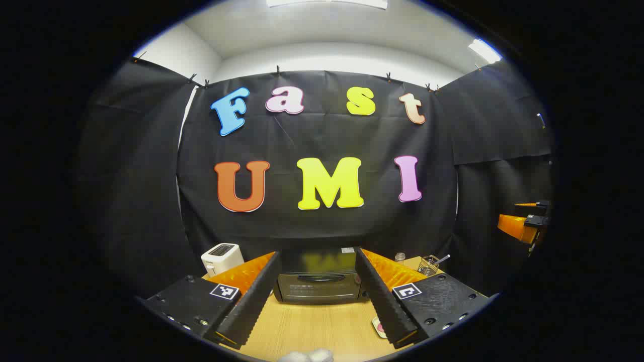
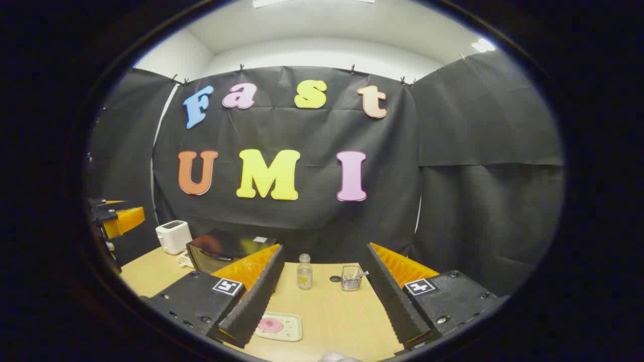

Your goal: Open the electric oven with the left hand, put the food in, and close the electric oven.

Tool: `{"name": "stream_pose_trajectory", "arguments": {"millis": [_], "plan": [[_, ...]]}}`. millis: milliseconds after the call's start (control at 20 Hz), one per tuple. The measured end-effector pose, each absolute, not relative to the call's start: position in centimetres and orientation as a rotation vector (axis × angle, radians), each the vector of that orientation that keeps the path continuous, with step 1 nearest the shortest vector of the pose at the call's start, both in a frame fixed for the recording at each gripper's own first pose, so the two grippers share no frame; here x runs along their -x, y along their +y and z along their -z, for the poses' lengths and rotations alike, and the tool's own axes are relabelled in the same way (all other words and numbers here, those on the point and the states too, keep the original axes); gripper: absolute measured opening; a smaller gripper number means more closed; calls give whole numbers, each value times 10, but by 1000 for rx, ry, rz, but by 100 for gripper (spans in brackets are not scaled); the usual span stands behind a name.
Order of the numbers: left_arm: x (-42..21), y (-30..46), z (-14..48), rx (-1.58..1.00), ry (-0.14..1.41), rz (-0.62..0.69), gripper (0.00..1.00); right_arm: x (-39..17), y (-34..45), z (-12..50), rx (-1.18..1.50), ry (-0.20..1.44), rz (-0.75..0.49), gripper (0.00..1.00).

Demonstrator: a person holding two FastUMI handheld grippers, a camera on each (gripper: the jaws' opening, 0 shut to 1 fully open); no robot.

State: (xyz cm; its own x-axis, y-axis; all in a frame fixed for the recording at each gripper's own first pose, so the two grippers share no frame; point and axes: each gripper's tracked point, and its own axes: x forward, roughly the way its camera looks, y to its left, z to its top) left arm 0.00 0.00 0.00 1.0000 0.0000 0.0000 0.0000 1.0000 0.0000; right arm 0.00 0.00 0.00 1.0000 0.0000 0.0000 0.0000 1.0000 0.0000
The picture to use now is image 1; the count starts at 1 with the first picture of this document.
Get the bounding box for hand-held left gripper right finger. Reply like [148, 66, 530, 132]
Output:
[355, 248, 499, 350]

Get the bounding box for black electric oven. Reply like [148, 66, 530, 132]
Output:
[272, 247, 373, 305]

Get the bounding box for ceiling light panel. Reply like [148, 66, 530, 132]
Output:
[468, 39, 503, 63]
[267, 0, 388, 10]

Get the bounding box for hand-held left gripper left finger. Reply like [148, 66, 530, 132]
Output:
[138, 251, 281, 351]

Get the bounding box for white toaster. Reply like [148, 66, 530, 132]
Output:
[201, 243, 245, 277]

